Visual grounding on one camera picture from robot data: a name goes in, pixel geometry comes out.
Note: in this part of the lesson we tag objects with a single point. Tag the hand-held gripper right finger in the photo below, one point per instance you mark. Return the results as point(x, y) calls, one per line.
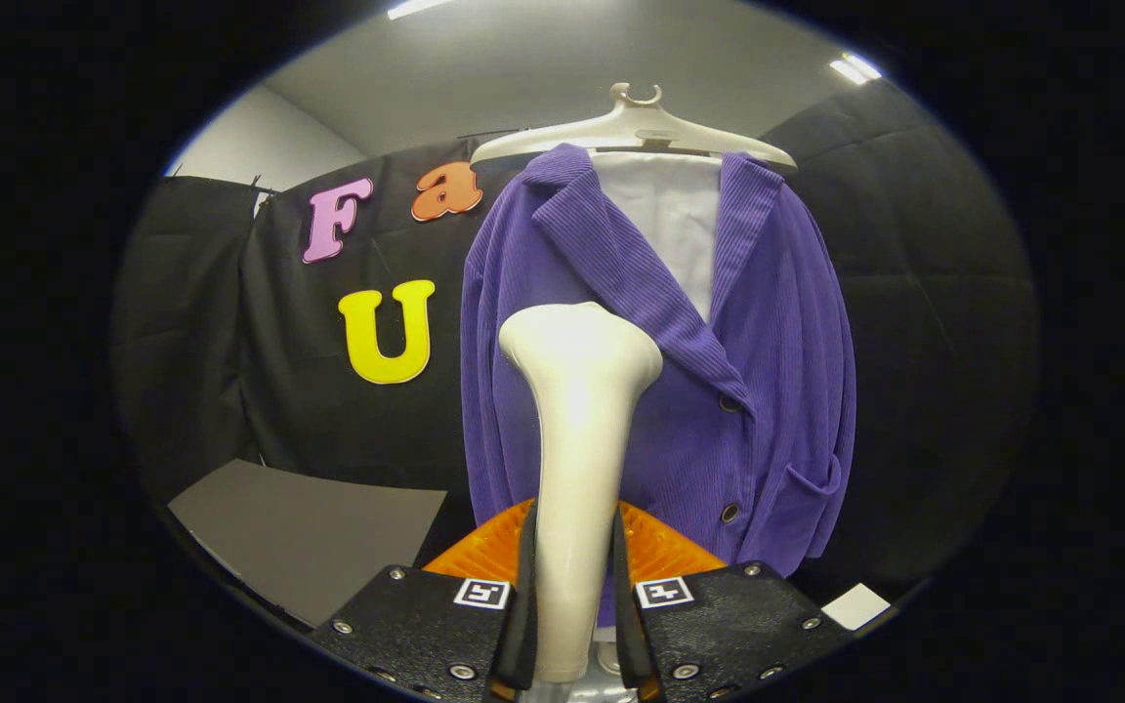
point(738, 625)

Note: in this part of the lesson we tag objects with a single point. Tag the grey drawer cabinet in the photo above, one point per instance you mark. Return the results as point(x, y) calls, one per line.
point(309, 532)

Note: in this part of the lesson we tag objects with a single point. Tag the white garment steamer head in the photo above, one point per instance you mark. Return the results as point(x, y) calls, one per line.
point(577, 469)

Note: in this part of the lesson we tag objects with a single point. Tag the white clothes hanger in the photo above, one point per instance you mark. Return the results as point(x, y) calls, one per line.
point(636, 127)

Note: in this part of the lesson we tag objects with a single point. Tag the small square ceiling light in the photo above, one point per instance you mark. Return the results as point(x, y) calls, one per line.
point(855, 68)

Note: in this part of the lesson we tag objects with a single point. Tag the white paper sheet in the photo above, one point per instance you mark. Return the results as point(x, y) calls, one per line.
point(855, 606)

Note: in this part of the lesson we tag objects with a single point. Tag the black backdrop cloth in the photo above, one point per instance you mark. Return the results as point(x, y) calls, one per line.
point(914, 293)

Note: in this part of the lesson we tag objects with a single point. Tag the white mannequin form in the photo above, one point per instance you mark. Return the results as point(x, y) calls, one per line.
point(670, 225)

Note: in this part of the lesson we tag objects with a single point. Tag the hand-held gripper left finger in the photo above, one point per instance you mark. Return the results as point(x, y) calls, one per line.
point(426, 630)

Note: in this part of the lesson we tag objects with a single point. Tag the large ceiling light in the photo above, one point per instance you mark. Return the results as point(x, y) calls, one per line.
point(416, 8)

